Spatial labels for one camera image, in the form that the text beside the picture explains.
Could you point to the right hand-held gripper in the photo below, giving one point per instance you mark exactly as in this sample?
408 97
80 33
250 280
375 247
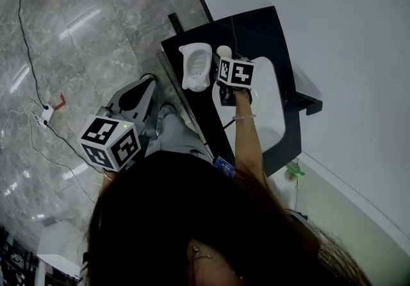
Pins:
238 74

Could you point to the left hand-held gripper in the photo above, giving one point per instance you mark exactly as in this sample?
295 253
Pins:
109 143

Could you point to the white soap dish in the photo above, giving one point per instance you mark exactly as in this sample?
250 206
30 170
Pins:
195 66

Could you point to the person's left forearm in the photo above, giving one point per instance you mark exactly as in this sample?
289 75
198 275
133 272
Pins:
109 175

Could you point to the person's right forearm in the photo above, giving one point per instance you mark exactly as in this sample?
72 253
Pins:
248 143

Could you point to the white sink basin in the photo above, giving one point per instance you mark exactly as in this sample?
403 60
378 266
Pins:
269 102

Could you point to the person's grey trousers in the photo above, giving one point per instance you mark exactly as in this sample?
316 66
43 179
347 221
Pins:
179 137

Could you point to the person's black top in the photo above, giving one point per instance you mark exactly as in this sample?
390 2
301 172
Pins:
179 169

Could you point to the black faucet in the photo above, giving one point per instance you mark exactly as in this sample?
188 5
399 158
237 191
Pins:
307 103

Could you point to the blue pouch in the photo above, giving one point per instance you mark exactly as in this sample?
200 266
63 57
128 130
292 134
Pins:
224 166

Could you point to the dark cluttered shelf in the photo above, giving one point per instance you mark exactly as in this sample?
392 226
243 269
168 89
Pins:
16 262

